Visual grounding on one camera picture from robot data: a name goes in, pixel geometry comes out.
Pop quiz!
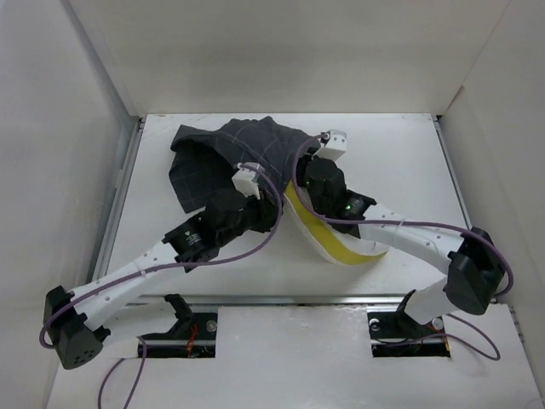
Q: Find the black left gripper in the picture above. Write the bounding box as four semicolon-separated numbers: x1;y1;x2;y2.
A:
218;187;283;247

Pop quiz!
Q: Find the dark grey checked pillowcase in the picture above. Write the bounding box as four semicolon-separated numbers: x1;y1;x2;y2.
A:
169;117;311;214

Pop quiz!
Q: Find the white pillow with yellow band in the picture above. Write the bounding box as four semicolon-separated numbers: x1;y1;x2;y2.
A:
284;181;389;266

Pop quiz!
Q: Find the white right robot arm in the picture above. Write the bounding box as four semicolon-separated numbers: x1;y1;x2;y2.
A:
285;154;506;336

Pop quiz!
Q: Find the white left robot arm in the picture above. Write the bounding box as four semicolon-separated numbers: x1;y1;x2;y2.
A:
40;188;262;370

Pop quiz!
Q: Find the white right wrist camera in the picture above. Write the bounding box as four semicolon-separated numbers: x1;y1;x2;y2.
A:
315;130;347;162

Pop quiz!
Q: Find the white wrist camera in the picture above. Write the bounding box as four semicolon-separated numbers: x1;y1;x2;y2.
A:
232;162;263;200
315;130;347;162

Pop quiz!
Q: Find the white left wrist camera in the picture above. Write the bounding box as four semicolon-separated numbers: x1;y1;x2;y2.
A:
232;162;263;200

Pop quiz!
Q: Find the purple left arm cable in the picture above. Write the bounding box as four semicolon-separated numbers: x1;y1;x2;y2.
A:
38;164;285;409

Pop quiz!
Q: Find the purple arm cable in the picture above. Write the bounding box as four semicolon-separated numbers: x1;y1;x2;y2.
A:
38;164;285;409
290;134;514;362

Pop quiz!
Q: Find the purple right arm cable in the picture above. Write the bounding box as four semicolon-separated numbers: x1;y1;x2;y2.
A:
290;134;514;362

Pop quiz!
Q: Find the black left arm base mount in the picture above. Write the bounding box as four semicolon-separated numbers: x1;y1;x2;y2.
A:
137;294;218;359

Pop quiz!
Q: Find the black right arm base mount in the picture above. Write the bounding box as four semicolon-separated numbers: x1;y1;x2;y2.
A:
367;290;450;358

